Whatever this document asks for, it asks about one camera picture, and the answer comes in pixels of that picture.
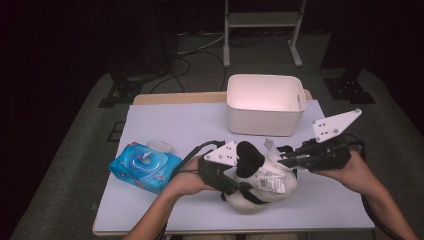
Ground blue wet wipes pack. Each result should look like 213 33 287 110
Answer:
108 140 184 195

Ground panda plush toy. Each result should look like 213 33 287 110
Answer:
221 140 299 215

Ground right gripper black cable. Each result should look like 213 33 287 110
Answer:
343 133 401 240

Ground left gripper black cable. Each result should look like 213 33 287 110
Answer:
171 139 226 178

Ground white metal stand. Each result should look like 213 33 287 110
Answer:
222 0 308 69

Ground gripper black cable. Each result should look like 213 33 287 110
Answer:
343 133 401 240
171 139 226 178

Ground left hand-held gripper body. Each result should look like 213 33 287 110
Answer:
198 140 238 188

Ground black floor cable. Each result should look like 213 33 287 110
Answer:
149 56 192 94

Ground person's left hand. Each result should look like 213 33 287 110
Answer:
163 156 218 198

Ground black stand base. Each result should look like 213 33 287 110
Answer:
322 68 376 105
98 71 144 108

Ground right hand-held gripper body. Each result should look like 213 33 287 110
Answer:
294 108 363 173

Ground grey floor cable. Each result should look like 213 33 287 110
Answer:
176 33 228 56

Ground person's right hand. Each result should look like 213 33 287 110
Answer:
314 149 378 196

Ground white plastic storage bin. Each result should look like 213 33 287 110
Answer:
226 73 308 137

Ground white wet wipe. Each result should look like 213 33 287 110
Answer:
264 138 284 161

